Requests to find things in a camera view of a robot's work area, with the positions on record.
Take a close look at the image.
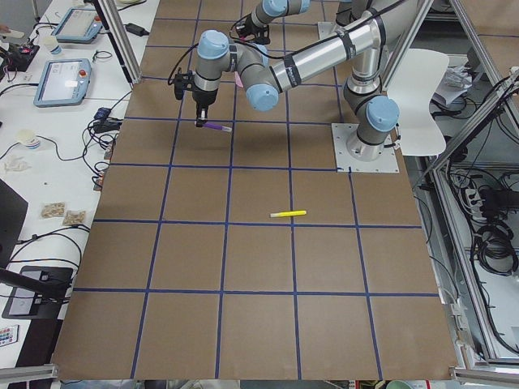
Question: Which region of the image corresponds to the teach pendant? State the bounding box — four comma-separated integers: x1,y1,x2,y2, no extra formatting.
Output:
52,8,102,44
33,58,92,108

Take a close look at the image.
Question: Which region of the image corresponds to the black power adapter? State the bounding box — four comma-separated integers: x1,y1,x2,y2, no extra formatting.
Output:
125,23,149,36

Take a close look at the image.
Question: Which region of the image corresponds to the white power strip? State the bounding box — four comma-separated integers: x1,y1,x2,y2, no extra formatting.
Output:
463,187,483,211

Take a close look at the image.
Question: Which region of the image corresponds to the near teach pendant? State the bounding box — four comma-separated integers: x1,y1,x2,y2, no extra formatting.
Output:
33,58,92,108

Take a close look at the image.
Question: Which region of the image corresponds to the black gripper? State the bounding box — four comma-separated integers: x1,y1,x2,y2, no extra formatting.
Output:
234,21,270,45
192,88,217,128

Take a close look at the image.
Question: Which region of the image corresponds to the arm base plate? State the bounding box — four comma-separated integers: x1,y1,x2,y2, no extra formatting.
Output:
331,123,399,173
317,22,339,41

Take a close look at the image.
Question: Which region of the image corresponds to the purple marker pen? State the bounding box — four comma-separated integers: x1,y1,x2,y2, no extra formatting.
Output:
202,122,233,133

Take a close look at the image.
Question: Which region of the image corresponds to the snack bag right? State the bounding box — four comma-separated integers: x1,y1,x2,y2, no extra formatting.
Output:
62,210,87,226

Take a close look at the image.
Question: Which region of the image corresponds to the yellow marker pen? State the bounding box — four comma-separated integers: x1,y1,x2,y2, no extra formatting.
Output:
269,210,307,218

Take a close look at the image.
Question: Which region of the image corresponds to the crumpled white tissue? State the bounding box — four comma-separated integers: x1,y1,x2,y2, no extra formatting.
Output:
3,156,32,173

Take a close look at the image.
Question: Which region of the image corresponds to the white paper cup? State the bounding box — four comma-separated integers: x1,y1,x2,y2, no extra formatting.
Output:
41,35,62,55

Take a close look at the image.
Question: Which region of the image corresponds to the remote control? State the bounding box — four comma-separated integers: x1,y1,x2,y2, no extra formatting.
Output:
0,324,19,347

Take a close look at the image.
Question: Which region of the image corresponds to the white plastic chair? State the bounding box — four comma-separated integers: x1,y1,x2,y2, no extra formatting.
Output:
387,49,449,156

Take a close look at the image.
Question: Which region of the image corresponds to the pink mesh cup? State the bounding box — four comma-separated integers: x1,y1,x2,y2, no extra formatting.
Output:
234,72,243,88

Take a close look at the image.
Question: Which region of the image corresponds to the blue usb hub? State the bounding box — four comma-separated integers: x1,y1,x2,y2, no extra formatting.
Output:
94,107,111,121

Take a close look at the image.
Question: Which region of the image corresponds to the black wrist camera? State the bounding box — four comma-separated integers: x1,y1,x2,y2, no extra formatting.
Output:
167,68,194,100

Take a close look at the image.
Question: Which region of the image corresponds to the aluminium frame post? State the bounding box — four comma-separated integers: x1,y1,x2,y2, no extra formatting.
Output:
92,0,142,85

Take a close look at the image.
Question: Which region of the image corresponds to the black monitor stand base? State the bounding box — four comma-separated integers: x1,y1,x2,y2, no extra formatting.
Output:
1,266,73,319

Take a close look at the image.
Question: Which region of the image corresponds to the far teach pendant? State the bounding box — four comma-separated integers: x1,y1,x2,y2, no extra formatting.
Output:
52,8,102,44

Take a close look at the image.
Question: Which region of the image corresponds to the snack bag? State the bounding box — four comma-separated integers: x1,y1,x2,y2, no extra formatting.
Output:
62,210,87,226
40,202,66,219

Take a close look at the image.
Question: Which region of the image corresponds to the snack bag left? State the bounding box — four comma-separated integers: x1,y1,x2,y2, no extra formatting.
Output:
40,202,66,219

